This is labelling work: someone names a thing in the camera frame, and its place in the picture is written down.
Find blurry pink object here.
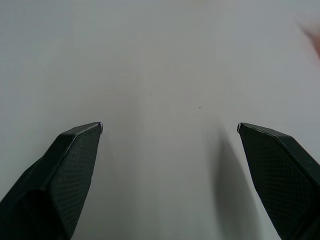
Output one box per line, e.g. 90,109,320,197
298,21,320,61

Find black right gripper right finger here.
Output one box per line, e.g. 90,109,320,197
236,122,320,240

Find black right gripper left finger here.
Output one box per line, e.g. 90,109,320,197
0,121,104,240

